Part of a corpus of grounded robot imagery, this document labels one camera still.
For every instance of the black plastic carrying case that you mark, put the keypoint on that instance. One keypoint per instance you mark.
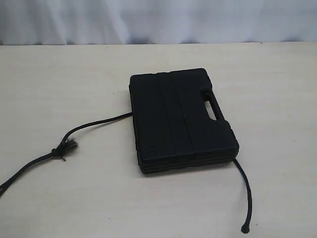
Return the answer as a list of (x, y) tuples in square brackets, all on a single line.
[(178, 122)]

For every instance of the white backdrop curtain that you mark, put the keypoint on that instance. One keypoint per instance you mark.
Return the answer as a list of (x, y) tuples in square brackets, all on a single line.
[(68, 22)]

